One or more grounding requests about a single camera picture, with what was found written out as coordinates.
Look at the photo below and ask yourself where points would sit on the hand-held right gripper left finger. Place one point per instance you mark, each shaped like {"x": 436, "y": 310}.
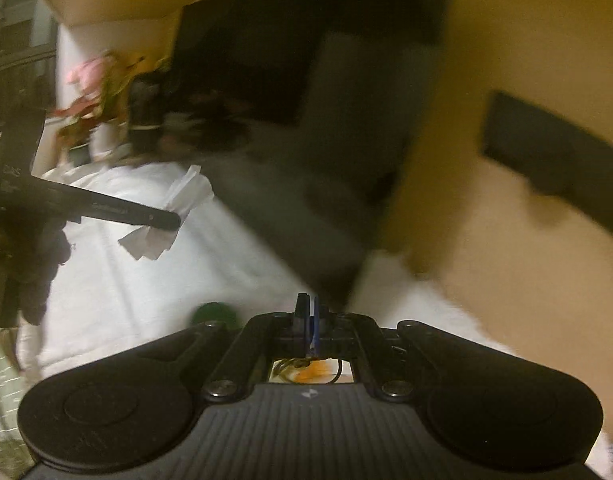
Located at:
{"x": 300, "y": 325}

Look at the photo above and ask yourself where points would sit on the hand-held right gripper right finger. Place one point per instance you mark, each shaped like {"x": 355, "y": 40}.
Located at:
{"x": 324, "y": 332}

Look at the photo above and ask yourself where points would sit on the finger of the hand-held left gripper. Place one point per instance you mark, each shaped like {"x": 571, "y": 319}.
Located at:
{"x": 116, "y": 210}

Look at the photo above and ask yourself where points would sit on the white tissue paper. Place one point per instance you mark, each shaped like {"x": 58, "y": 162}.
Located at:
{"x": 154, "y": 242}

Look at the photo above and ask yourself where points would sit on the person's left hand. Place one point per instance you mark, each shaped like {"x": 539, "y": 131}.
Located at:
{"x": 41, "y": 265}

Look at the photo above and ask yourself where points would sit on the green lidded glass jar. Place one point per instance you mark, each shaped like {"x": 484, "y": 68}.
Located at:
{"x": 214, "y": 313}

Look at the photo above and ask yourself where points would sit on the white textured cloth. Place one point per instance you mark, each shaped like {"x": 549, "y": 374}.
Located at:
{"x": 136, "y": 300}

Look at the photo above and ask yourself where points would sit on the pink flower plant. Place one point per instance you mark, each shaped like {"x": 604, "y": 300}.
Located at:
{"x": 94, "y": 100}

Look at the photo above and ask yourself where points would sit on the dark bottle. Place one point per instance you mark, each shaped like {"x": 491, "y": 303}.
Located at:
{"x": 145, "y": 110}

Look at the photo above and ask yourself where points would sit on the window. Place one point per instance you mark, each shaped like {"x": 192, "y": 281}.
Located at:
{"x": 21, "y": 50}

